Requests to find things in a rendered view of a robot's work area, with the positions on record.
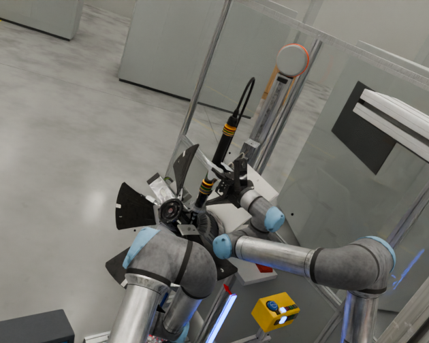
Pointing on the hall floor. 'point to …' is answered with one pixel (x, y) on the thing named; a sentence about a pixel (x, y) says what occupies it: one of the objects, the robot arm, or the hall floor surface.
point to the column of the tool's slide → (269, 113)
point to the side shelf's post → (215, 309)
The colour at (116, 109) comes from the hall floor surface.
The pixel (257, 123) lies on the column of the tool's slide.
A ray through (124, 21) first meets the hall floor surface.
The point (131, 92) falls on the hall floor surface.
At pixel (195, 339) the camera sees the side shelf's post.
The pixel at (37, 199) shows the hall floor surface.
